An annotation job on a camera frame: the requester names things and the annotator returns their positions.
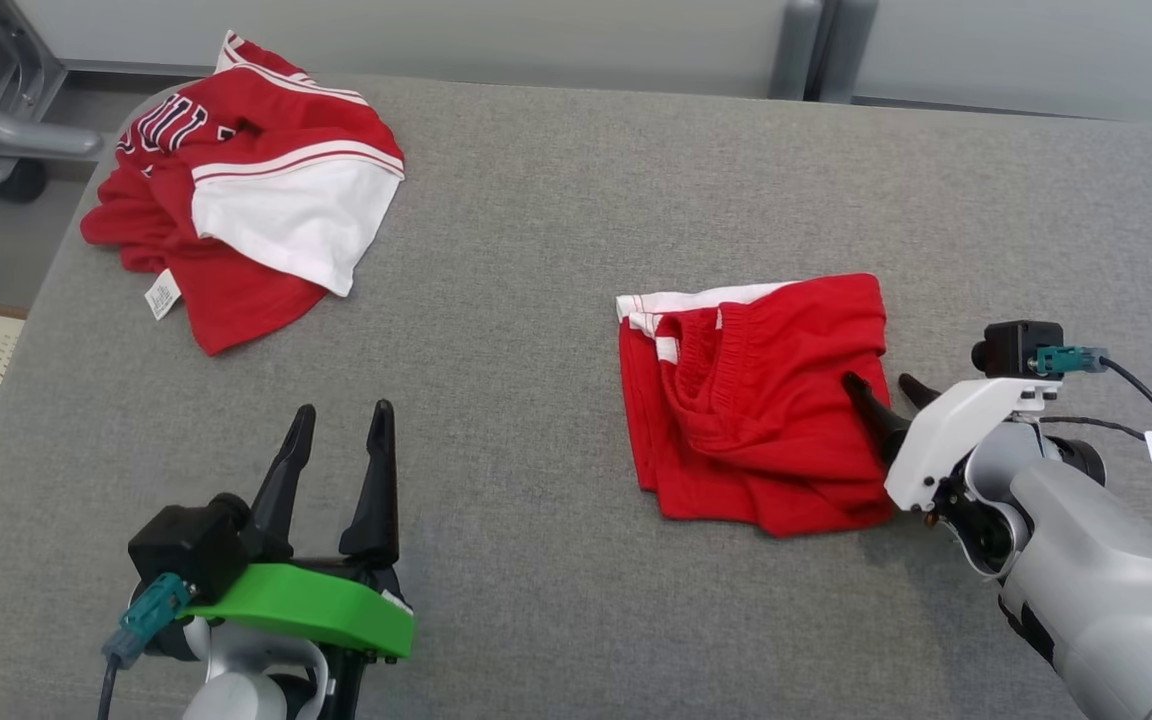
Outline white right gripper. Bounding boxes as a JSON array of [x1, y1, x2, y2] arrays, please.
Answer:
[[841, 372, 1038, 514]]

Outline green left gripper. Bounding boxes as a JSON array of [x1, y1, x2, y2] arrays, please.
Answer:
[[185, 399, 416, 720]]

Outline red shorts with white stripe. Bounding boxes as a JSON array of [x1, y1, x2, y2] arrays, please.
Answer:
[[616, 273, 898, 539]]

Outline red and white jersey shirt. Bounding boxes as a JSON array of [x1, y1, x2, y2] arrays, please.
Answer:
[[80, 30, 407, 358]]

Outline grey fabric sofa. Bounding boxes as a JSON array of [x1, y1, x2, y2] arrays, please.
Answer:
[[0, 75, 1152, 720]]

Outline black cable with teal plug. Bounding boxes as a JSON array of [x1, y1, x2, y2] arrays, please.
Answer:
[[96, 572, 196, 720], [1031, 345, 1152, 557]]

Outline grey partition post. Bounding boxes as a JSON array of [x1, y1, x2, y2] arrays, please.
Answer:
[[816, 0, 880, 105], [770, 0, 825, 102]]

